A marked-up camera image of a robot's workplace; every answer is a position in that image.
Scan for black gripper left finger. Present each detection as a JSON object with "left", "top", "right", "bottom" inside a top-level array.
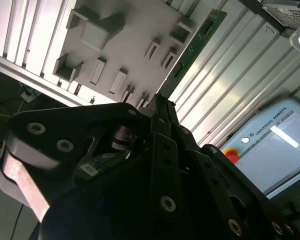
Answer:
[{"left": 0, "top": 93, "right": 186, "bottom": 225}]

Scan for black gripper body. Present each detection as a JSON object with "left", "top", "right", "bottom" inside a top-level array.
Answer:
[{"left": 38, "top": 124, "right": 228, "bottom": 240}]

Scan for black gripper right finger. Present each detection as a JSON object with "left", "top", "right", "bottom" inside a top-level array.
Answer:
[{"left": 167, "top": 99, "right": 300, "bottom": 240}]

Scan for green RAM stick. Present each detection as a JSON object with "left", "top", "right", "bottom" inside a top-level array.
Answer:
[{"left": 156, "top": 8, "right": 228, "bottom": 102}]

